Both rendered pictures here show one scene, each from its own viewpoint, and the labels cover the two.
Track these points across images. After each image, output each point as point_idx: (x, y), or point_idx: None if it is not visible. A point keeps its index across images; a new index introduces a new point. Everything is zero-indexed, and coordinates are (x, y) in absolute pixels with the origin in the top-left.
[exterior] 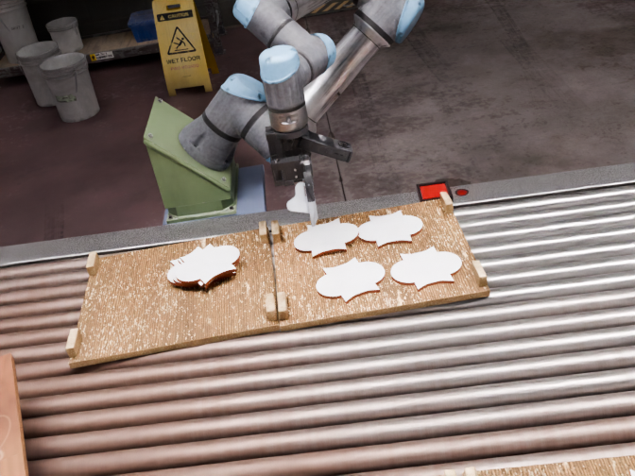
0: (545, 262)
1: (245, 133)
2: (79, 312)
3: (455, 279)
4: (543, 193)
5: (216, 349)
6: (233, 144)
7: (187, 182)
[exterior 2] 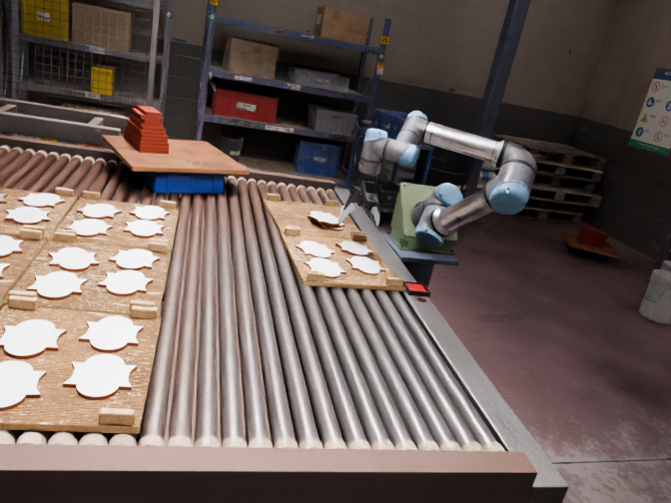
0: (340, 311)
1: None
2: None
3: None
4: (426, 327)
5: (271, 226)
6: None
7: (398, 218)
